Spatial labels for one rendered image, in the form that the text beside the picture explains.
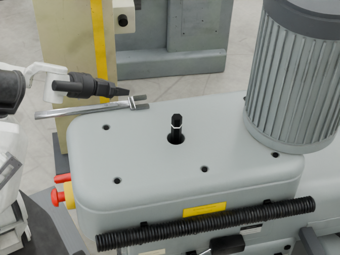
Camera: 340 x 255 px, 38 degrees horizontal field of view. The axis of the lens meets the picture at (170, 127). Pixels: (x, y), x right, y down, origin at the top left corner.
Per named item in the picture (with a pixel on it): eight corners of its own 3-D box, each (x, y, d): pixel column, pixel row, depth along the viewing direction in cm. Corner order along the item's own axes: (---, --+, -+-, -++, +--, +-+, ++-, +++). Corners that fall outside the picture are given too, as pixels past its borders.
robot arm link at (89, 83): (94, 98, 182) (65, 95, 175) (99, 72, 181) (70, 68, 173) (113, 105, 173) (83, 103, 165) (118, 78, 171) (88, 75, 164)
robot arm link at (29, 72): (65, 93, 168) (24, 86, 166) (69, 67, 166) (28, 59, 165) (62, 95, 162) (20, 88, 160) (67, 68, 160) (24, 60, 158)
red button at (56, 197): (53, 211, 107) (50, 200, 104) (51, 196, 110) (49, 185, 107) (68, 208, 107) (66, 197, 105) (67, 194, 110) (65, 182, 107)
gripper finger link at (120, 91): (127, 96, 178) (113, 95, 173) (129, 87, 177) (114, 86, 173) (130, 97, 176) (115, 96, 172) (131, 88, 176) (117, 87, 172)
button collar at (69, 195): (68, 215, 107) (65, 198, 103) (66, 193, 112) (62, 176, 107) (77, 213, 108) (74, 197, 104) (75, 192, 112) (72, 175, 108)
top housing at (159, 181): (82, 254, 101) (74, 207, 90) (70, 159, 119) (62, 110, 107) (298, 213, 109) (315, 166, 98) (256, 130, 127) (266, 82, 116)
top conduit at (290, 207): (97, 256, 96) (96, 246, 93) (95, 238, 99) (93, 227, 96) (313, 215, 104) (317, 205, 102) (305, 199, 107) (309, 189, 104)
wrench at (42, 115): (35, 123, 104) (34, 121, 104) (34, 111, 107) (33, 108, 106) (149, 108, 108) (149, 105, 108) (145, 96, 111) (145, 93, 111)
